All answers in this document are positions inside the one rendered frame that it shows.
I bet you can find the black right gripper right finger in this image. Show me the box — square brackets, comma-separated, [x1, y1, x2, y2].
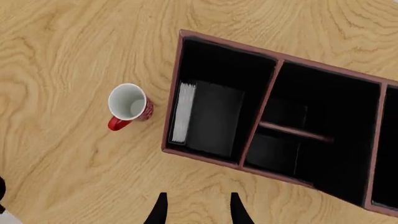
[230, 192, 256, 224]

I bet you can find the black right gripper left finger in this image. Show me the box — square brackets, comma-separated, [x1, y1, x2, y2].
[142, 192, 169, 224]

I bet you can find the black book with white pages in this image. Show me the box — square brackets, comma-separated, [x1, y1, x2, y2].
[171, 80, 246, 158]

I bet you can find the red-brown desk caddy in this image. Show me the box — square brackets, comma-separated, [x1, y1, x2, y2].
[161, 29, 398, 215]

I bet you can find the red mug with white inside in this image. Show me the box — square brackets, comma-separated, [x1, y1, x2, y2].
[107, 82, 154, 132]

